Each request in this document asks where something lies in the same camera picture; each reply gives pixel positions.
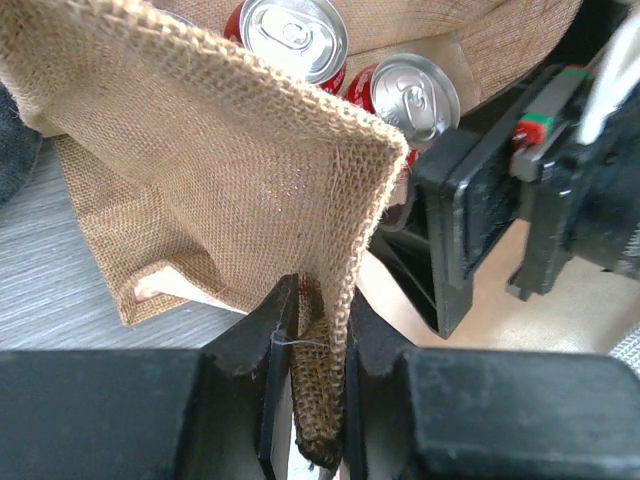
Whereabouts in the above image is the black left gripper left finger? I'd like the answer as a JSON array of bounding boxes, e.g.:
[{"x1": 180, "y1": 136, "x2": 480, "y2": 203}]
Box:
[{"x1": 199, "y1": 275, "x2": 299, "y2": 479}]

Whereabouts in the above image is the red Coke can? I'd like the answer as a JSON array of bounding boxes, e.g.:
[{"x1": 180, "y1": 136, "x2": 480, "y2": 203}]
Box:
[
  {"x1": 346, "y1": 53, "x2": 461, "y2": 168},
  {"x1": 160, "y1": 9, "x2": 196, "y2": 28},
  {"x1": 224, "y1": 0, "x2": 348, "y2": 94}
]

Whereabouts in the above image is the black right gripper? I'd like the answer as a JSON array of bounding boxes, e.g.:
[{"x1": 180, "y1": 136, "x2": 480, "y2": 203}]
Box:
[{"x1": 371, "y1": 82, "x2": 639, "y2": 338}]

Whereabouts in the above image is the black floral cushion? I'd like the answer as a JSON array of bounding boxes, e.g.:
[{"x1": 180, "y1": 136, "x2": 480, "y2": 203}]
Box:
[{"x1": 0, "y1": 85, "x2": 43, "y2": 207}]

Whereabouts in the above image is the tan canvas tote bag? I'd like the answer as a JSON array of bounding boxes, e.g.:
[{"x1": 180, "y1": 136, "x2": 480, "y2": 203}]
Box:
[{"x1": 1, "y1": 1, "x2": 639, "y2": 479}]

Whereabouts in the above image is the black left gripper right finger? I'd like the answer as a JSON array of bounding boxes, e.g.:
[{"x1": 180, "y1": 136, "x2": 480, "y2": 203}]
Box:
[{"x1": 343, "y1": 292, "x2": 425, "y2": 479}]

